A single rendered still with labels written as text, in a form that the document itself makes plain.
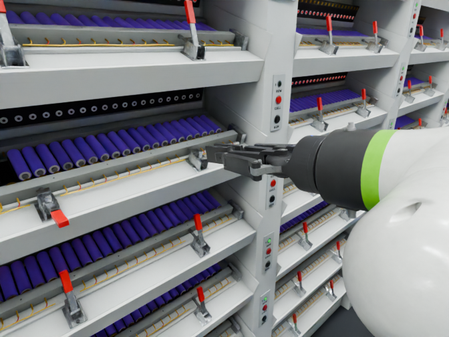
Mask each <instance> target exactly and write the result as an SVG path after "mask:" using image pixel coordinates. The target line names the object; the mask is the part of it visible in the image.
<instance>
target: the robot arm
mask: <svg viewBox="0 0 449 337"><path fill-rule="evenodd" d="M205 149H206V157H207V162H212V163H217V164H223V166H224V170H227V171H231V172H234V173H237V174H240V175H244V176H246V177H250V178H251V179H252V180H253V181H256V182H259V181H261V180H262V177H263V175H264V174H266V175H274V176H276V177H278V178H283V179H286V178H290V179H291V180H292V181H293V183H294V185H295V186H296V187H297V188H298V189H299V190H301V191H305V192H308V193H315V194H319V195H321V198H322V199H323V200H324V201H325V202H327V203H330V204H334V205H336V207H339V208H342V209H347V211H348V218H350V219H356V218H357V215H356V213H357V211H360V210H361V211H367V213H366V214H365V215H364V216H363V217H362V218H361V219H360V220H359V221H358V222H357V223H356V224H355V226H354V228H353V229H352V231H351V233H350V234H349V237H348V238H347V241H346V244H345V248H344V251H343V259H342V273H343V282H344V285H345V290H346V292H347V296H348V298H349V300H350V302H351V304H352V306H353V309H354V310H355V312H356V314H357V315H358V317H359V319H360V320H361V321H362V323H363V324H364V325H365V327H366V328H367V329H368V330H369V331H370V332H371V333H372V334H373V335H374V336H375V337H449V126H444V127H439V128H427V129H418V130H371V129H357V128H356V127H355V125H354V124H353V122H348V125H347V128H346V129H336V130H333V131H332V132H330V133H329V134H328V135H327V136H322V135H308V136H304V137H303V138H302V139H301V140H300V141H299V142H298V143H297V144H260V143H256V144H254V146H250V145H246V146H244V148H243V145H238V144H222V143H215V144H214V146H211V145H208V146H205Z"/></svg>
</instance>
